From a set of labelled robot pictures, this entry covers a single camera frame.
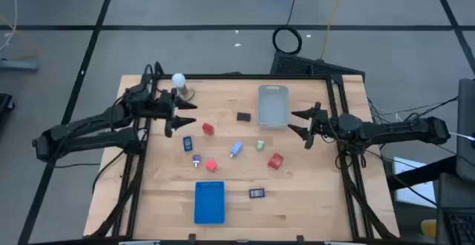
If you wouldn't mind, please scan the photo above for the white floor cable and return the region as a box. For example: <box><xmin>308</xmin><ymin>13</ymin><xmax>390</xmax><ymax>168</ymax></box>
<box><xmin>0</xmin><ymin>0</ymin><xmax>19</xmax><ymax>53</ymax></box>

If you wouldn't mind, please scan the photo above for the grey floor bar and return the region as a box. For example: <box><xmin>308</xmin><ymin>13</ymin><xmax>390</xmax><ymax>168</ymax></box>
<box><xmin>0</xmin><ymin>58</ymin><xmax>40</xmax><ymax>73</ymax></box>

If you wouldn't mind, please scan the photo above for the grey monitor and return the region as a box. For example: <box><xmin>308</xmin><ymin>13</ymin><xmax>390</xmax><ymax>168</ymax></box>
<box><xmin>455</xmin><ymin>77</ymin><xmax>475</xmax><ymax>183</ymax></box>

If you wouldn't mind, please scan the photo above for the black keyboard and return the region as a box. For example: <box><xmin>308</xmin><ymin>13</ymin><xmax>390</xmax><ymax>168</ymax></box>
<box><xmin>443</xmin><ymin>207</ymin><xmax>475</xmax><ymax>245</ymax></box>

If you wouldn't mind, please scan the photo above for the white paper sheet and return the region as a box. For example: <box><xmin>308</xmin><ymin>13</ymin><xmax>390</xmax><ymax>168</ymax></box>
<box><xmin>392</xmin><ymin>156</ymin><xmax>438</xmax><ymax>209</ymax></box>

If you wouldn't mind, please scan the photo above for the black aluminium table frame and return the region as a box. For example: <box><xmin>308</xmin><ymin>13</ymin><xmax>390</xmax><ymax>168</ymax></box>
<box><xmin>87</xmin><ymin>62</ymin><xmax>400</xmax><ymax>245</ymax></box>

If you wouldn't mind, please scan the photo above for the black mesh panel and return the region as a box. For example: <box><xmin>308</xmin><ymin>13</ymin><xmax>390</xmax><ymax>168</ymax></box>
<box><xmin>269</xmin><ymin>50</ymin><xmax>367</xmax><ymax>85</ymax></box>

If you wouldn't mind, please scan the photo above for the black floor equipment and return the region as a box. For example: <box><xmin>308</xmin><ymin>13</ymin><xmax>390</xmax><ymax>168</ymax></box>
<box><xmin>0</xmin><ymin>93</ymin><xmax>16</xmax><ymax>123</ymax></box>

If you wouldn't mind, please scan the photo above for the yellow cable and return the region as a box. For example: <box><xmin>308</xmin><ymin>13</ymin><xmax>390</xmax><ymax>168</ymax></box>
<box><xmin>319</xmin><ymin>0</ymin><xmax>350</xmax><ymax>61</ymax></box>

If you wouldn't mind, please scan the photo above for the grey plastic bin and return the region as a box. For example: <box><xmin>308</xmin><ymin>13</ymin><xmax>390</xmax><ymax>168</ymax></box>
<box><xmin>258</xmin><ymin>84</ymin><xmax>291</xmax><ymax>131</ymax></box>

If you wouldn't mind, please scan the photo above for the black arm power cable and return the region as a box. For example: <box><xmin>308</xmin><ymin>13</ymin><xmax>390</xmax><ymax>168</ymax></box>
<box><xmin>91</xmin><ymin>148</ymin><xmax>127</xmax><ymax>195</ymax></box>

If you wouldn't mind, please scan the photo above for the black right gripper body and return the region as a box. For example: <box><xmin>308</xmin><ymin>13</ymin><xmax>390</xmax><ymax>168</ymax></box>
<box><xmin>304</xmin><ymin>102</ymin><xmax>333</xmax><ymax>150</ymax></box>

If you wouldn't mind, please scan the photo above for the coiled black cable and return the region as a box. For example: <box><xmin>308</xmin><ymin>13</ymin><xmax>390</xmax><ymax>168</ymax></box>
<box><xmin>272</xmin><ymin>0</ymin><xmax>304</xmax><ymax>56</ymax></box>

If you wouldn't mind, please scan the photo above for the light blue charger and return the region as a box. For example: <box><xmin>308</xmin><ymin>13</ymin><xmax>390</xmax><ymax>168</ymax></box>
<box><xmin>229</xmin><ymin>140</ymin><xmax>244</xmax><ymax>159</ymax></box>

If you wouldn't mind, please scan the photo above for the black desk beam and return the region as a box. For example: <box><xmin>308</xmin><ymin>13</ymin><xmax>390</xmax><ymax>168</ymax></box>
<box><xmin>387</xmin><ymin>154</ymin><xmax>458</xmax><ymax>193</ymax></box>

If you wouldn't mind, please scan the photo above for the orange floor cable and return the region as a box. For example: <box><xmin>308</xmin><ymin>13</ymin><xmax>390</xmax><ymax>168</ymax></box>
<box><xmin>0</xmin><ymin>13</ymin><xmax>37</xmax><ymax>62</ymax></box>

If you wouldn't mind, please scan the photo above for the large red charger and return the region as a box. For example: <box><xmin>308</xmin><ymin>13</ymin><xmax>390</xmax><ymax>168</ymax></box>
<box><xmin>267</xmin><ymin>152</ymin><xmax>285</xmax><ymax>171</ymax></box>

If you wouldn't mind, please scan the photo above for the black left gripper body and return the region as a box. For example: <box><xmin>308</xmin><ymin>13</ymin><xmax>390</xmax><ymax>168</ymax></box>
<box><xmin>155</xmin><ymin>88</ymin><xmax>177</xmax><ymax>139</ymax></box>

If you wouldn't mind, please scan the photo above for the white bulb brass base lamp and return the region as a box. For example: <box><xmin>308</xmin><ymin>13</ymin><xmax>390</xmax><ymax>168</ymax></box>
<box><xmin>171</xmin><ymin>72</ymin><xmax>195</xmax><ymax>102</ymax></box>

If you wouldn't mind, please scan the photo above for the yellow object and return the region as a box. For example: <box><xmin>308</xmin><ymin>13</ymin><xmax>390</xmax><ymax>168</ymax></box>
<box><xmin>420</xmin><ymin>218</ymin><xmax>438</xmax><ymax>239</ymax></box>

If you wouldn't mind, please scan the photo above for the white plug cable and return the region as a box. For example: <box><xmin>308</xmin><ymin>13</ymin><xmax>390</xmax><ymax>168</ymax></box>
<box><xmin>448</xmin><ymin>131</ymin><xmax>475</xmax><ymax>142</ymax></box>

